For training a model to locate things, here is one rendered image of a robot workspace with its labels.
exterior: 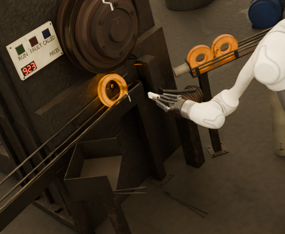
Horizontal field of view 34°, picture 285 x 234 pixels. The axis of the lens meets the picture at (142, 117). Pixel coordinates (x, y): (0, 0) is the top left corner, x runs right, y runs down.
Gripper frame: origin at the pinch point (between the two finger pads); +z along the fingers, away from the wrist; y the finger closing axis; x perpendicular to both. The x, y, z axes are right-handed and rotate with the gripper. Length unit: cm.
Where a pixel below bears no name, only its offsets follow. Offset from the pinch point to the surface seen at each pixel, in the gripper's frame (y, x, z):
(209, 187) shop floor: 14, -73, -17
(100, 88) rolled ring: -12.5, 4.1, 26.5
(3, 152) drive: -44, -60, 115
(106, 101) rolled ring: -13.0, -3.1, 23.3
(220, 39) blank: 56, 5, -4
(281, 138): 58, -56, -41
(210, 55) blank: 50, -3, -1
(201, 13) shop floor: 223, -86, 139
